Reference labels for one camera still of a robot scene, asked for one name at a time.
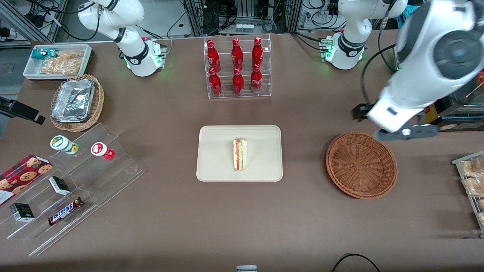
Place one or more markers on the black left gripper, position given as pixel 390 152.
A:
pixel 360 110

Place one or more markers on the triangular sandwich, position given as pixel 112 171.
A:
pixel 239 155

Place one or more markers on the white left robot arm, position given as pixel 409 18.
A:
pixel 423 56

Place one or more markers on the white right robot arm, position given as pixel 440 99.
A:
pixel 130 15

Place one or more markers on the brown round wicker basket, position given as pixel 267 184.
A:
pixel 361 166

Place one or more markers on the tray of wrapped pastries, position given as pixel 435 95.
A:
pixel 463 168

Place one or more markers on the beige plastic tray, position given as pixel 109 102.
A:
pixel 215 158

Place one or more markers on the light oval wicker basket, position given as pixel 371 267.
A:
pixel 99 98

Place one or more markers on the clear acrylic bottle rack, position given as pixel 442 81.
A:
pixel 266 68

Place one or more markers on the red cola bottle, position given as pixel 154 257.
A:
pixel 256 80
pixel 213 56
pixel 257 53
pixel 238 82
pixel 215 83
pixel 237 54

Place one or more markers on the yellow and black machine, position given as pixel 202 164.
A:
pixel 463 113

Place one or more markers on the wrapped pastry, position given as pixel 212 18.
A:
pixel 472 167
pixel 481 204
pixel 481 218
pixel 474 186

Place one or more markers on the small grey device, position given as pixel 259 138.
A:
pixel 246 269

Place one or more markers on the red lid yogurt bottle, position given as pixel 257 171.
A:
pixel 100 149

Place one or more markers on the clear acrylic stepped display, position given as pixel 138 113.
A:
pixel 98 181

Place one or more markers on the stack of foil trays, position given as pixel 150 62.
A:
pixel 73 100

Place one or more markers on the green lid yogurt bottle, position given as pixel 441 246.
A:
pixel 62 143

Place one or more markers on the clear bag of crackers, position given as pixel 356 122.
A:
pixel 64 64

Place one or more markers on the small black box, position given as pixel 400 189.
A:
pixel 22 212
pixel 59 185

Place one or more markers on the snickers chocolate bar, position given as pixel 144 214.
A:
pixel 65 211

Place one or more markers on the teal snack packet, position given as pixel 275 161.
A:
pixel 39 53

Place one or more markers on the white rectangular snack bin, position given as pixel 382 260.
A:
pixel 30 70

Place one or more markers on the red cookie box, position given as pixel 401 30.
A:
pixel 22 175

